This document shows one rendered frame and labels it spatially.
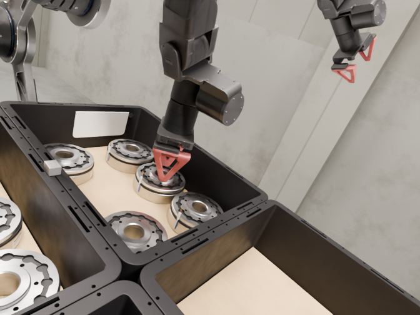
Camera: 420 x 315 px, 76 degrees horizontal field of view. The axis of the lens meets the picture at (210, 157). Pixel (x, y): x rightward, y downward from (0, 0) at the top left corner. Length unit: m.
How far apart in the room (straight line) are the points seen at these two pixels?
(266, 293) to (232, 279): 0.06
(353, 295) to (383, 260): 1.64
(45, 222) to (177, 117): 0.25
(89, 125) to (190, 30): 0.34
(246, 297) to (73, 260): 0.25
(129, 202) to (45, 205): 0.18
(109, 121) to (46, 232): 0.33
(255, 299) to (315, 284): 0.11
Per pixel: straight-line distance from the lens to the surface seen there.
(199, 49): 0.43
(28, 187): 0.43
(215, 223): 0.37
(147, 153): 0.63
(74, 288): 0.27
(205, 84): 0.43
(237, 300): 0.44
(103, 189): 0.54
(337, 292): 0.51
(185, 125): 0.48
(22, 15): 1.23
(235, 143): 2.17
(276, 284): 0.50
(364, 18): 0.83
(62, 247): 0.36
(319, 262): 0.49
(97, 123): 0.65
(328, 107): 1.74
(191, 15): 0.39
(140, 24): 2.89
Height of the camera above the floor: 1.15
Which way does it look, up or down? 23 degrees down
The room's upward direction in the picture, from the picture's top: 21 degrees clockwise
